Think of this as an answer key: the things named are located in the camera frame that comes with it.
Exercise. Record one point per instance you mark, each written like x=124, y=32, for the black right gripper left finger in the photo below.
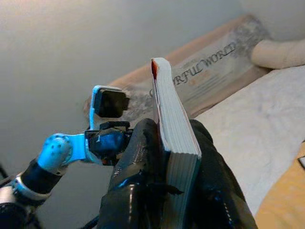
x=138, y=167

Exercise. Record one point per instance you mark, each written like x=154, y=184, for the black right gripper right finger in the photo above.
x=214, y=190

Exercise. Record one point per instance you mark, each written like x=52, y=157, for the orange cartoon print blanket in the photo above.
x=286, y=195

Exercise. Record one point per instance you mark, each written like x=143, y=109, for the white quilted mattress pad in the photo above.
x=250, y=119

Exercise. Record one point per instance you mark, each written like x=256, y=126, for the grey printed headboard cushion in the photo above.
x=214, y=71

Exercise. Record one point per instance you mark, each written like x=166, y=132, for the beige bolster pillow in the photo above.
x=281, y=53

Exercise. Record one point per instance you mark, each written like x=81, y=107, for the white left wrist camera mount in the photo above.
x=109, y=102

